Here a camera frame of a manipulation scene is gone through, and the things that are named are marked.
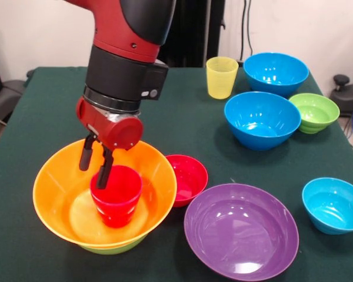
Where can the red cup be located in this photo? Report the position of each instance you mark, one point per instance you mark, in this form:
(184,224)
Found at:
(117,199)

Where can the large orange bowl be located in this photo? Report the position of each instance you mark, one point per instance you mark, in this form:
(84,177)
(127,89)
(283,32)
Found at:
(59,188)

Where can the small red bowl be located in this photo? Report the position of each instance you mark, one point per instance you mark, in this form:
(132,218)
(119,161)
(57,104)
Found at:
(191,176)

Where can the large green bowl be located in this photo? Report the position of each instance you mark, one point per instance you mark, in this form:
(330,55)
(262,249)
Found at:
(111,250)

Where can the large purple bowl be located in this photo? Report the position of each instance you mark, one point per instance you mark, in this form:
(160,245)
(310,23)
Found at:
(241,232)

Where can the small light blue bowl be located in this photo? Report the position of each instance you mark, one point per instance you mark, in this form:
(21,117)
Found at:
(332,205)

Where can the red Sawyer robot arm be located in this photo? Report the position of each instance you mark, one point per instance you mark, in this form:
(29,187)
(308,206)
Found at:
(120,58)

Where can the black stand base with knob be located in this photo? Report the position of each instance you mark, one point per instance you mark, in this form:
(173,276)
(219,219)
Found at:
(345,97)

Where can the small green bowl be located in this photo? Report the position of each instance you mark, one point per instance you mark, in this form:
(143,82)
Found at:
(316,113)

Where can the yellow cup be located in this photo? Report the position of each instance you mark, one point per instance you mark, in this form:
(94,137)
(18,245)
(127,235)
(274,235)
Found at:
(222,79)

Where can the dark green tablecloth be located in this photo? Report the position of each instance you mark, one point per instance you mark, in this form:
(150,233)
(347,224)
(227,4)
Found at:
(194,117)

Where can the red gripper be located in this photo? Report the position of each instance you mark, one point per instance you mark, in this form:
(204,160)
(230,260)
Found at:
(106,126)

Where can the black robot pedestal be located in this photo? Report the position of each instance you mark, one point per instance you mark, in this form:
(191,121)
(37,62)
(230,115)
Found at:
(194,29)

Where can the dark gray stand base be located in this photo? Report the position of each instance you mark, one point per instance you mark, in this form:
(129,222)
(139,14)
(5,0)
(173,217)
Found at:
(6,97)

